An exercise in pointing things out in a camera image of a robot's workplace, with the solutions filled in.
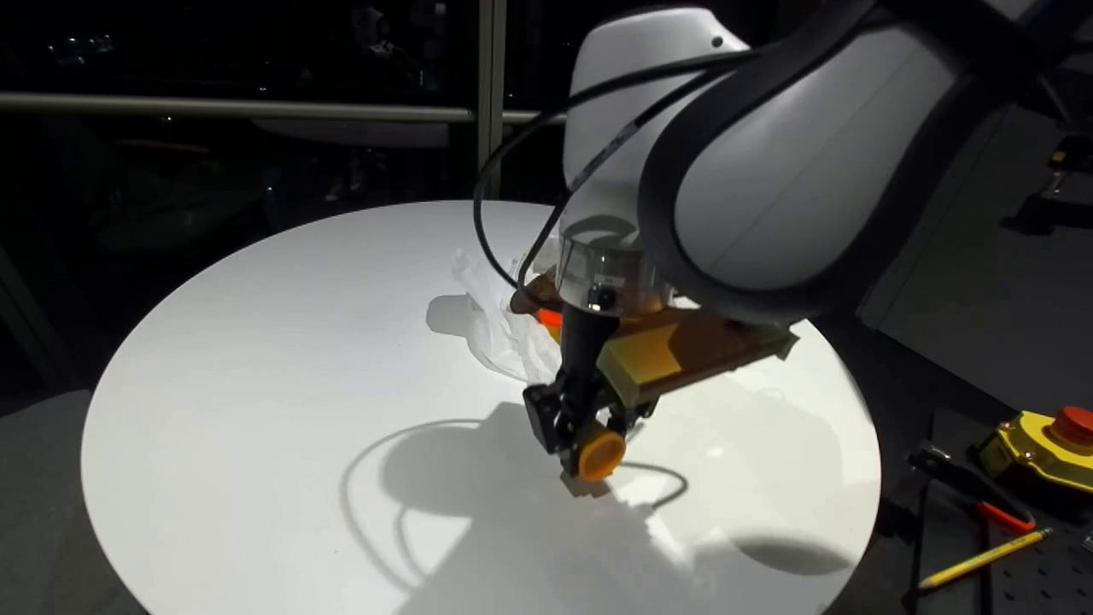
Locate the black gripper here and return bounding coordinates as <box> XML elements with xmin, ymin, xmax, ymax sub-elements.
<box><xmin>518</xmin><ymin>303</ymin><xmax>659</xmax><ymax>460</ymax></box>

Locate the yellow play dough tub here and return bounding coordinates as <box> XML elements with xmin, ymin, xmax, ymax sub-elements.
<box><xmin>570</xmin><ymin>424</ymin><xmax>632</xmax><ymax>483</ymax></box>

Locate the white plastic bag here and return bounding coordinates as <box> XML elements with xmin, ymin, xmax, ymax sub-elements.
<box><xmin>444</xmin><ymin>238</ymin><xmax>575</xmax><ymax>385</ymax></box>

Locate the black and red hand tool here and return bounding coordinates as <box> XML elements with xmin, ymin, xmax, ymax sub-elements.
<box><xmin>904</xmin><ymin>442</ymin><xmax>1043</xmax><ymax>541</ymax></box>

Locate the yellow pencil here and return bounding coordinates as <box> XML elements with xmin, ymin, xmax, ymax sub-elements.
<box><xmin>913</xmin><ymin>524</ymin><xmax>1053</xmax><ymax>596</ymax></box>

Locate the yellow emergency stop box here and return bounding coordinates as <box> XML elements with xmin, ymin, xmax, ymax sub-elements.
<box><xmin>973</xmin><ymin>405</ymin><xmax>1093</xmax><ymax>494</ymax></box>

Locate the metal window railing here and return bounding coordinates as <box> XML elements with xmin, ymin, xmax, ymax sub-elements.
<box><xmin>0</xmin><ymin>92</ymin><xmax>575</xmax><ymax>129</ymax></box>

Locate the black equipment stand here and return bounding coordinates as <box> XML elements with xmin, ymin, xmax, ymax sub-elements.
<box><xmin>999</xmin><ymin>64</ymin><xmax>1093</xmax><ymax>236</ymax></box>

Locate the yellow-green wrist camera box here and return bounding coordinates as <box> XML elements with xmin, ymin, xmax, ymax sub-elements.
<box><xmin>505</xmin><ymin>266</ymin><xmax>801</xmax><ymax>405</ymax></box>

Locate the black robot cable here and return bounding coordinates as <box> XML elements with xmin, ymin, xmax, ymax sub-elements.
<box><xmin>467</xmin><ymin>47</ymin><xmax>748</xmax><ymax>301</ymax></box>

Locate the metal window post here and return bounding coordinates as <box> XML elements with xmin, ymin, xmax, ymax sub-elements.
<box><xmin>473</xmin><ymin>0</ymin><xmax>513</xmax><ymax>201</ymax></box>

